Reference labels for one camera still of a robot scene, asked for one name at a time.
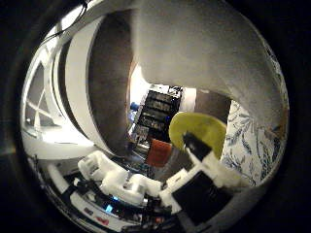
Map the black storage shelf rack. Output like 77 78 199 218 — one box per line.
130 84 184 147

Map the red box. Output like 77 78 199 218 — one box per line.
145 139 173 168

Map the thin black cable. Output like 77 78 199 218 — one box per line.
42 1 89 45

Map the white window frame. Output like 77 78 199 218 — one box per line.
21 59 67 134

